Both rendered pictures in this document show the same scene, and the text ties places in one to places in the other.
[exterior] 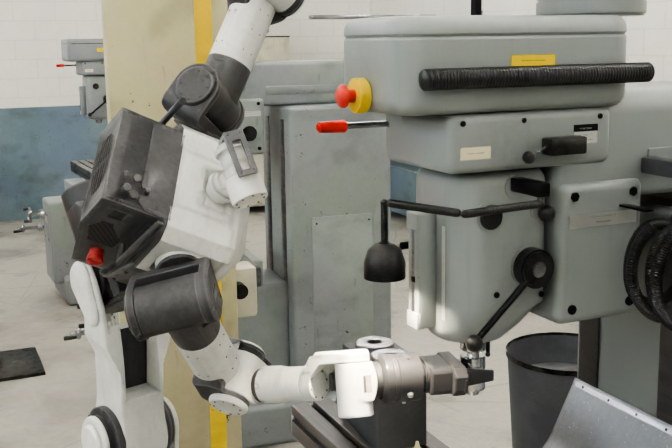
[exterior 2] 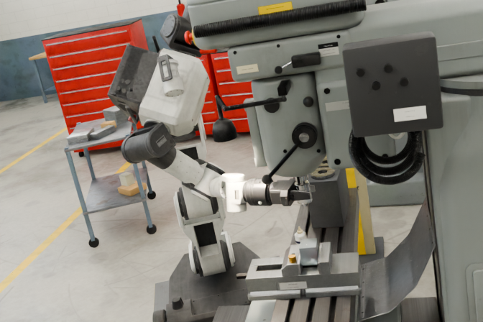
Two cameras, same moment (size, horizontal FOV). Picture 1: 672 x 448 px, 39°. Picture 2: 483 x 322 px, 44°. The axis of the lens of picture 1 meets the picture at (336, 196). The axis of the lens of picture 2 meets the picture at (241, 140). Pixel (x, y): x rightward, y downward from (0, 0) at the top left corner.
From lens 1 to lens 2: 124 cm
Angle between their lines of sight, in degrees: 39
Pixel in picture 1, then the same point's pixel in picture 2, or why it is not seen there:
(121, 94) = not seen: outside the picture
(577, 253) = (336, 126)
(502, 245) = (284, 121)
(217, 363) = (181, 175)
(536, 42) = not seen: outside the picture
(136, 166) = (129, 75)
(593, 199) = (343, 91)
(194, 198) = (158, 90)
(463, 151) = (238, 68)
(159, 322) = (134, 156)
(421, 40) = (196, 7)
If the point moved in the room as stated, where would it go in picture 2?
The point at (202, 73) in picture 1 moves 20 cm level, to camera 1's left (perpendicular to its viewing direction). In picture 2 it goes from (171, 19) to (131, 24)
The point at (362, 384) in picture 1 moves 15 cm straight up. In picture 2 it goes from (233, 194) to (225, 151)
